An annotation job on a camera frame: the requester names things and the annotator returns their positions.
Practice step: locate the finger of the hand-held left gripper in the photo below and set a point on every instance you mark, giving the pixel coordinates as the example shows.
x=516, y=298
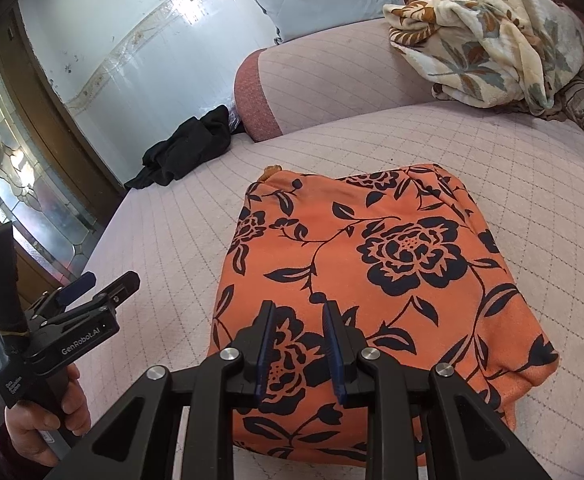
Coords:
x=78, y=285
x=119, y=287

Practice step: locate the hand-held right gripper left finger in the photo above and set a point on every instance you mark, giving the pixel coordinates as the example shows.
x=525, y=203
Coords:
x=265, y=355

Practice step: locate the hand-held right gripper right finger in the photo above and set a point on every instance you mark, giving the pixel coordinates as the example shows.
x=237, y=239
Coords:
x=333, y=355

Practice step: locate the orange floral garment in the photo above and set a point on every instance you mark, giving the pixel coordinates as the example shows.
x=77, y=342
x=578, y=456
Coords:
x=352, y=270

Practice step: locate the person's left hand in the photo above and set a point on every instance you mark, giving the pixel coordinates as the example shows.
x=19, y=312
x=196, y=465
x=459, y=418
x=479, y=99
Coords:
x=47, y=425

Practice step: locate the pink quilted bed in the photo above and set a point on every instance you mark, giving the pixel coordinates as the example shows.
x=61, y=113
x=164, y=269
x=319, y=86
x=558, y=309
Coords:
x=172, y=240

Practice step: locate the wooden stained glass door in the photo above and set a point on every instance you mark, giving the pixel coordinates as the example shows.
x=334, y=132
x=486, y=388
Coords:
x=2, y=160

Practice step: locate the black cloth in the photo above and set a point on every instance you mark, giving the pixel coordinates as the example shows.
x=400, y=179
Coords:
x=192, y=145

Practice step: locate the quilted bolster with pink end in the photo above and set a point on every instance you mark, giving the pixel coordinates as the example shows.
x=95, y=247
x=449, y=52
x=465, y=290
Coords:
x=332, y=85

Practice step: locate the cream floral blanket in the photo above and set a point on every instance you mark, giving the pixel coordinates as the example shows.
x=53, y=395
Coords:
x=487, y=45

